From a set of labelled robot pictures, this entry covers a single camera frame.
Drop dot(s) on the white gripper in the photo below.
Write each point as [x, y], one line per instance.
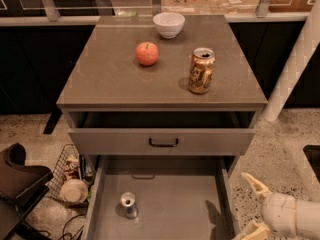
[277, 211]

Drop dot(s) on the silver blue redbull can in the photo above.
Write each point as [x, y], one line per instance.
[128, 202]

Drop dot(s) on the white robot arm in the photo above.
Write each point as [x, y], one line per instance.
[307, 219]

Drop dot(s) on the grey middle drawer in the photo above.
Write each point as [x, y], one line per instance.
[178, 198]

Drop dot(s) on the grey drawer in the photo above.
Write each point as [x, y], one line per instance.
[163, 133]
[178, 198]

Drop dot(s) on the gold soda can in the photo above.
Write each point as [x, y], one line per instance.
[201, 70]

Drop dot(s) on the grey drawer cabinet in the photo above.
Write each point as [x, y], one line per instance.
[109, 78]

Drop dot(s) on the grey top drawer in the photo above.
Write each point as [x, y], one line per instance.
[163, 133]

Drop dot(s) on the dark bottle in basket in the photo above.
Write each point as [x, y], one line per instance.
[86, 172]

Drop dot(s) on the white cup in basket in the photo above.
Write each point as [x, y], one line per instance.
[74, 191]

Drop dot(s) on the brown snack bag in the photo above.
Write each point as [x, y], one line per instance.
[71, 168]

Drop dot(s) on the red apple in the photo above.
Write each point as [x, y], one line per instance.
[147, 53]

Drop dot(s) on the white bowl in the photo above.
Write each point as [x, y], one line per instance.
[169, 24]

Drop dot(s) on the white diagonal post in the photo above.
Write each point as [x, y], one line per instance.
[305, 46]

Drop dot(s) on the black wire basket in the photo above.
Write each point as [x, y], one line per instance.
[55, 185]

